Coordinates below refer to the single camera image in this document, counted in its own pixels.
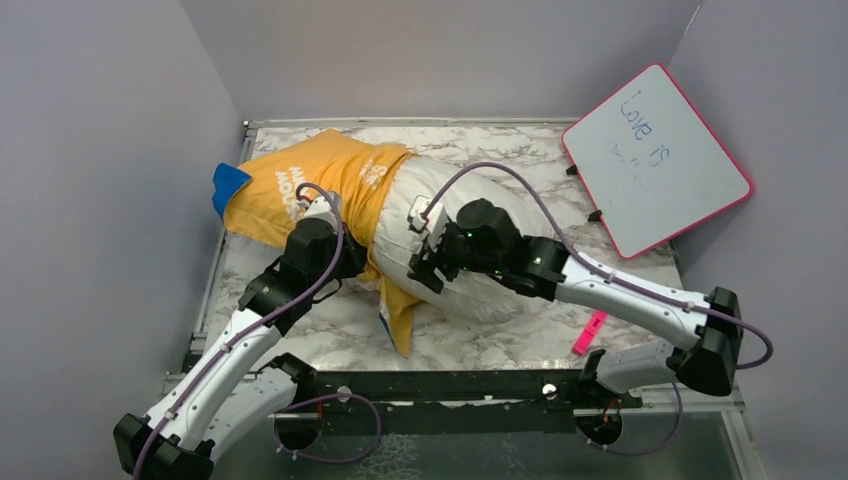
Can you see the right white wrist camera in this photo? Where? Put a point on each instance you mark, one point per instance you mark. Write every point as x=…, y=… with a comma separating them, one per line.
x=428, y=218

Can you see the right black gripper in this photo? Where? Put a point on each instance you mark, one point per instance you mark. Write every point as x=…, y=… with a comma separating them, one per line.
x=425, y=263

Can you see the pink framed whiteboard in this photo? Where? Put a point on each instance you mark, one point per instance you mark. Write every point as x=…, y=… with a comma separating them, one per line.
x=653, y=168

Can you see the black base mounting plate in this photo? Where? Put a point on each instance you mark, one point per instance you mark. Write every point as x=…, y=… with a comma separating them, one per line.
x=305, y=404

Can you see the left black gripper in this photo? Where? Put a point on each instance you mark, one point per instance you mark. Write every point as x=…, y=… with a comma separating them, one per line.
x=357, y=256

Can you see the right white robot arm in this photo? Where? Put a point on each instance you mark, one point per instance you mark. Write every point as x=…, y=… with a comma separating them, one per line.
x=696, y=346

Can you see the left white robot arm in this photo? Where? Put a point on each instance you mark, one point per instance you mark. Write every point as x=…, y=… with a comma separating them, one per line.
x=186, y=432

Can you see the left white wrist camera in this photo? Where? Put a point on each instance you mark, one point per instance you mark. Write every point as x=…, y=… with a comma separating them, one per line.
x=322, y=208

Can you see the yellow Mickey Mouse pillowcase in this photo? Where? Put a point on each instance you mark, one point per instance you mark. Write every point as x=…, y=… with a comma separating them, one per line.
x=262, y=199

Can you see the white pillow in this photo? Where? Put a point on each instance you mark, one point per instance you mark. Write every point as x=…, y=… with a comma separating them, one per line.
x=513, y=295

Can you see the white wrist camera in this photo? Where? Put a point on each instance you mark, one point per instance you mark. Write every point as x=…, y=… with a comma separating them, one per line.
x=428, y=218
x=322, y=208

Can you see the pink marker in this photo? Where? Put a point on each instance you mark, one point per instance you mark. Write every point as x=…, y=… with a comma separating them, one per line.
x=584, y=341

